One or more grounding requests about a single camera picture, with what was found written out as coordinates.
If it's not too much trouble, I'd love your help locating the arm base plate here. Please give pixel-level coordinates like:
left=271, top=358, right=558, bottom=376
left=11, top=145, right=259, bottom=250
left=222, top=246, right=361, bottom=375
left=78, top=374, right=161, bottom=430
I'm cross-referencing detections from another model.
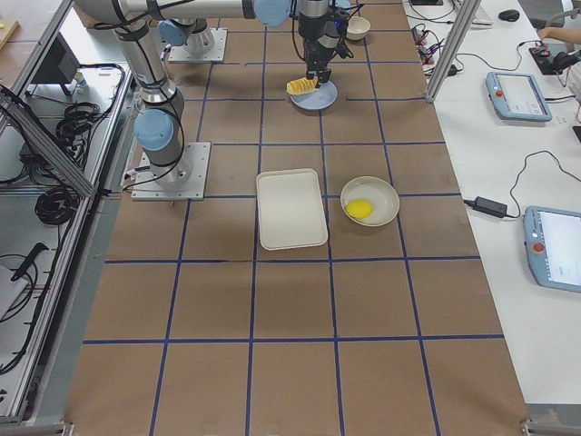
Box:
left=169, top=28, right=228, bottom=64
left=131, top=142, right=211, bottom=201

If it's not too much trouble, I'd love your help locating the person forearm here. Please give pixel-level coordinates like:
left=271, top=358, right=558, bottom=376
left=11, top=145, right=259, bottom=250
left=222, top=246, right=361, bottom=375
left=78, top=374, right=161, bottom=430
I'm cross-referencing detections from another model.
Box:
left=537, top=26, right=581, bottom=45

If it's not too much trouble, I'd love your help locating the white plate under lemon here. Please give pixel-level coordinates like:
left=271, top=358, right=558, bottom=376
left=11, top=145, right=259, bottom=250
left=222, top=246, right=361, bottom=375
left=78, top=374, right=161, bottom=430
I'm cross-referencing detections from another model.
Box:
left=340, top=176, right=399, bottom=227

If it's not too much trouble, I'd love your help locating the blue plate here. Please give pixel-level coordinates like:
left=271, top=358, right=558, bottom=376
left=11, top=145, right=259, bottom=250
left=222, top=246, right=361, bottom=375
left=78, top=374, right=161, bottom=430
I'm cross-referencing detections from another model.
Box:
left=290, top=81, right=338, bottom=111

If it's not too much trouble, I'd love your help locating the black computer mouse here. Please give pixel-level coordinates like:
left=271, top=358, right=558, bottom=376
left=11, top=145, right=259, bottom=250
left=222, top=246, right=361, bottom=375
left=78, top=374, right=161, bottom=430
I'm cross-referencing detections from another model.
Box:
left=497, top=9, right=520, bottom=23

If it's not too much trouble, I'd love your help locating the yellow lemon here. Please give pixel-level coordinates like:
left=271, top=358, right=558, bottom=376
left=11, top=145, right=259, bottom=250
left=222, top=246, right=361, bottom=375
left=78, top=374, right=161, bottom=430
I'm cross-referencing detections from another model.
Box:
left=345, top=199, right=374, bottom=220

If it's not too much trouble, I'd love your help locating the aluminium frame post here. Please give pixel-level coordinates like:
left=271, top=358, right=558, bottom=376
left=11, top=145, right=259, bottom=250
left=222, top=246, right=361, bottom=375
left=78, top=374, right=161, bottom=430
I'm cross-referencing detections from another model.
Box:
left=425, top=0, right=481, bottom=103

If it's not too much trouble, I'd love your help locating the white rectangular tray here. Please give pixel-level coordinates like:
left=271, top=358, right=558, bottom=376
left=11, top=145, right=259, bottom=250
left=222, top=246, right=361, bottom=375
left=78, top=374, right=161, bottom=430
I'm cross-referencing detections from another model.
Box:
left=256, top=168, right=328, bottom=251

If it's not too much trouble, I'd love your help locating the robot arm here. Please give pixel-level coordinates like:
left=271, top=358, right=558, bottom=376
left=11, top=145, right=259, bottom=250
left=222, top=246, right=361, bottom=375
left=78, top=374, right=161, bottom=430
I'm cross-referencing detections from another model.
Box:
left=77, top=1, right=350, bottom=190

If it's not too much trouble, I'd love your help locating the orange striped bread loaf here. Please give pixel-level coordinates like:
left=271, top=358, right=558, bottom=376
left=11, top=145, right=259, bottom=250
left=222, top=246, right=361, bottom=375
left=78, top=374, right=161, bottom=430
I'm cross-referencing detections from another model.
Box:
left=286, top=77, right=318, bottom=96

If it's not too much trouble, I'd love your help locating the cream bowl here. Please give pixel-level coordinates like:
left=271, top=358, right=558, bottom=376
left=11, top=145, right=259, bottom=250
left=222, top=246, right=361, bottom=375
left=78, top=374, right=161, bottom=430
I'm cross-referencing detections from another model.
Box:
left=347, top=15, right=371, bottom=41

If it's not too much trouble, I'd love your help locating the blue teach pendant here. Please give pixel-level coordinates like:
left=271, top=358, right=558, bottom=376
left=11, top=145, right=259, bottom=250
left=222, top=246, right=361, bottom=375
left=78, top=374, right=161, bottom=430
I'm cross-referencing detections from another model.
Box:
left=485, top=72, right=553, bottom=123
left=523, top=206, right=581, bottom=293

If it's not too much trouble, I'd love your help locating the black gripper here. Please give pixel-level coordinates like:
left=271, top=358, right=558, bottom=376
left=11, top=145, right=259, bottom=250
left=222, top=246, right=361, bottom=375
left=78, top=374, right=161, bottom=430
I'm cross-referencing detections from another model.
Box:
left=301, top=15, right=345, bottom=87

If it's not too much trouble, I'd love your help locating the black power brick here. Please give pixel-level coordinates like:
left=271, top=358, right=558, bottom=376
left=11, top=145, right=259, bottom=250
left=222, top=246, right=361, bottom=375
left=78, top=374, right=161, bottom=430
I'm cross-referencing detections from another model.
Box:
left=472, top=196, right=507, bottom=218

